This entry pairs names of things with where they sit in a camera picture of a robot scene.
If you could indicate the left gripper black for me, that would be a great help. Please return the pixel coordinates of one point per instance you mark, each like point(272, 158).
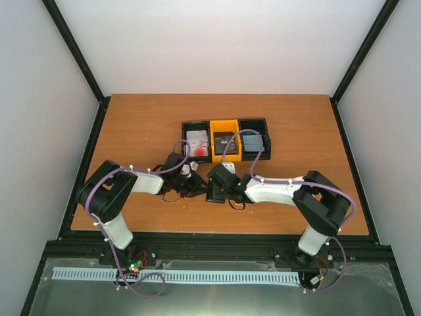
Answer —
point(195, 189)

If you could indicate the black leather card holder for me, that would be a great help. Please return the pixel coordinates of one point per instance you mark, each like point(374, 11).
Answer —
point(214, 194)

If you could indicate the dark card stack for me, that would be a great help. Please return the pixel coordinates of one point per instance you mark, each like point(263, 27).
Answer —
point(221, 142)

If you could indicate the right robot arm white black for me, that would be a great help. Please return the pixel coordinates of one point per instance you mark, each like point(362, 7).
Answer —
point(323, 205)

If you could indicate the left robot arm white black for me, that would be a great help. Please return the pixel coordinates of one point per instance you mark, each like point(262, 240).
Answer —
point(105, 193)

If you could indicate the red white card stack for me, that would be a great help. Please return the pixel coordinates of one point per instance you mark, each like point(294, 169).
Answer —
point(199, 143)

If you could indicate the blue card stack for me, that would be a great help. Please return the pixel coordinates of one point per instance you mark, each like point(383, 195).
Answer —
point(253, 141)

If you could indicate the black bin right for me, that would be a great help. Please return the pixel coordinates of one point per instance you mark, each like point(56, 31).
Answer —
point(253, 125)

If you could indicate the black bin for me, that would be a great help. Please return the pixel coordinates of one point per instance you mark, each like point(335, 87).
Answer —
point(253, 125)
point(197, 125)

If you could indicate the black bin left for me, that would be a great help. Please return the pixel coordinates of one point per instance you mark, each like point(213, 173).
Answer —
point(197, 125)

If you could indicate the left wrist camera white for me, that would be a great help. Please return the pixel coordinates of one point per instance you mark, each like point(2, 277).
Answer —
point(189, 168)

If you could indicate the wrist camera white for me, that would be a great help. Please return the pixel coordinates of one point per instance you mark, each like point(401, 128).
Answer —
point(229, 166)
point(189, 168)

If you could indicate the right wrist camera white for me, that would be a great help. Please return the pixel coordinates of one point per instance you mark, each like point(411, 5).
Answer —
point(229, 166)

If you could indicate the light blue cable duct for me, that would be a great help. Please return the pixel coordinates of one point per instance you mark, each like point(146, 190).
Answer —
point(181, 276)

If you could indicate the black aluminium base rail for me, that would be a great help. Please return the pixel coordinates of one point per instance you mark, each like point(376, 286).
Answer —
point(281, 250)

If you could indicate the left black frame post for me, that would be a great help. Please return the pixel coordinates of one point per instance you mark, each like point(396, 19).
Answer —
point(73, 47)

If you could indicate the black frame post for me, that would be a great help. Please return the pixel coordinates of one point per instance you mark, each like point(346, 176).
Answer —
point(73, 47)
point(369, 40)

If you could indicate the right black frame post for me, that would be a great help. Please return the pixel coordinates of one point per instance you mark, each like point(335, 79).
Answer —
point(369, 40)

